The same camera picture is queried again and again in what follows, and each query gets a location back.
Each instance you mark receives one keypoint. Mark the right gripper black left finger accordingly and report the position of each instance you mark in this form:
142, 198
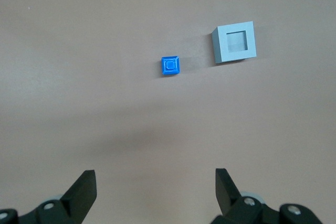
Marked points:
78, 197

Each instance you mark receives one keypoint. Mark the gray cube base with hole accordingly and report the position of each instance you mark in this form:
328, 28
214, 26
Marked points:
225, 48

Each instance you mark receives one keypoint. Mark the blue square plastic part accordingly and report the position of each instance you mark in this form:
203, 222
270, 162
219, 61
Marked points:
170, 65

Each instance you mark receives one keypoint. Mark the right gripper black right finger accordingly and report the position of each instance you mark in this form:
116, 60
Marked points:
228, 197

